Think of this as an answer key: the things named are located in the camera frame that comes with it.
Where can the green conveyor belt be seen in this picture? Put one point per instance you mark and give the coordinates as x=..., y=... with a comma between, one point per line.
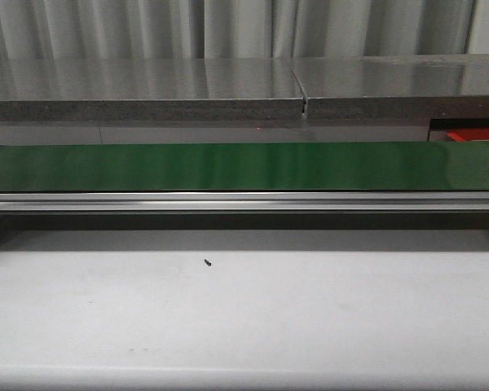
x=357, y=166

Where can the grey stone counter slab left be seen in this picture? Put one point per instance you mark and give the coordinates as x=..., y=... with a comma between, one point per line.
x=148, y=90

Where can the grey stone counter slab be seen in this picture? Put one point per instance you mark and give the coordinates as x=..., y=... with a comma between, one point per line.
x=148, y=90
x=402, y=87

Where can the aluminium conveyor frame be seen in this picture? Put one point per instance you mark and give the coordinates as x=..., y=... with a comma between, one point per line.
x=293, y=220

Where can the red plastic tray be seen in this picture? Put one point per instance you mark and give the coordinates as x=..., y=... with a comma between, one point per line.
x=469, y=134

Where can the grey stone counter slab right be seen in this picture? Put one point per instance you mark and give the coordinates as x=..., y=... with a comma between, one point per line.
x=402, y=87

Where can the grey curtain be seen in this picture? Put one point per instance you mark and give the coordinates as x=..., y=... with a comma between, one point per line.
x=231, y=29

